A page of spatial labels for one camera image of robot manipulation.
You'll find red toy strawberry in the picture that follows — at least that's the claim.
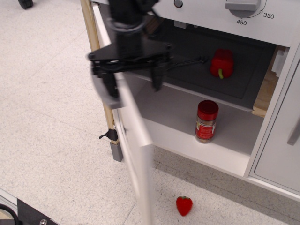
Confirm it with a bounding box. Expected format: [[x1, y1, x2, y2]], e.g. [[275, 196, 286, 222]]
[[176, 196, 193, 217]]

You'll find grey round push button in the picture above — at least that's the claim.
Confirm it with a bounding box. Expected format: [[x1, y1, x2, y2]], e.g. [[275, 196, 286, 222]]
[[173, 0, 183, 8]]

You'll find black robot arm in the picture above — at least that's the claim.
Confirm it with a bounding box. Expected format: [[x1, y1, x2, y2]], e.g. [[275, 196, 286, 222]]
[[88, 0, 172, 98]]

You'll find grey cabinet foot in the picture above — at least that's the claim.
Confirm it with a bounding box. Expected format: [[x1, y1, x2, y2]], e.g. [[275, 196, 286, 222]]
[[110, 143, 123, 162]]

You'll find grey oven tray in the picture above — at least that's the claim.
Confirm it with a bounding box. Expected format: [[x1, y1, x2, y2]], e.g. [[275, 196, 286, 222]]
[[152, 19, 276, 111]]

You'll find red lidded spice jar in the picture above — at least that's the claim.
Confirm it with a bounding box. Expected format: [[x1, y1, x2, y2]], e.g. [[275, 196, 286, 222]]
[[195, 100, 219, 143]]

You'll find white right cabinet door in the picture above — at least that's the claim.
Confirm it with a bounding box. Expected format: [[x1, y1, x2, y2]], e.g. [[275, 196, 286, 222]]
[[250, 52, 300, 195]]

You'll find white oven door with window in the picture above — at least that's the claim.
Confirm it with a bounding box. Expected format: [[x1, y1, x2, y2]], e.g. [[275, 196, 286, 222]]
[[90, 4, 155, 225]]

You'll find black cable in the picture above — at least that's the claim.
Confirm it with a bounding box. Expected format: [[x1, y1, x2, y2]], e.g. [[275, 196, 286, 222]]
[[0, 203, 22, 225]]

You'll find black caster wheel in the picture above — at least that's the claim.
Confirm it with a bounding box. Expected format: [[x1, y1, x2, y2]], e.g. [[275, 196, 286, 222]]
[[18, 0, 33, 10]]

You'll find black base plate with screw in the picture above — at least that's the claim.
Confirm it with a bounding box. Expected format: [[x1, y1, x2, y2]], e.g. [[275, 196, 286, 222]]
[[17, 199, 58, 225]]

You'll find grey right door handle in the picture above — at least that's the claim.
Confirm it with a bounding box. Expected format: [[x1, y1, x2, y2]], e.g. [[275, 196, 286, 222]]
[[287, 118, 300, 146]]

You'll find white toy kitchen cabinet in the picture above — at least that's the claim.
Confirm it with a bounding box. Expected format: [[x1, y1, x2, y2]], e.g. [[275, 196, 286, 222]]
[[81, 0, 300, 200]]

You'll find aluminium frame rail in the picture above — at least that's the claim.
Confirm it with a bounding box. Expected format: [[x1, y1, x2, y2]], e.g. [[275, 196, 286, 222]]
[[0, 188, 18, 215]]

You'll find dark metal fork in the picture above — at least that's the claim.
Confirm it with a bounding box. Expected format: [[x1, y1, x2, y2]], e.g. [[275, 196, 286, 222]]
[[168, 56, 209, 70]]

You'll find red toy bell pepper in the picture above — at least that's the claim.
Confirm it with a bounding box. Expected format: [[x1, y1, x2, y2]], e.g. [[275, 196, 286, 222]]
[[210, 49, 234, 79]]

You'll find grey oven temperature knob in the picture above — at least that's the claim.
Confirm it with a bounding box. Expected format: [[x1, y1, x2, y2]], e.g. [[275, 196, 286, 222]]
[[225, 0, 261, 18]]

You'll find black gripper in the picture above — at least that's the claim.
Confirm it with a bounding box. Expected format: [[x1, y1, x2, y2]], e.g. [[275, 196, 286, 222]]
[[88, 33, 173, 98]]

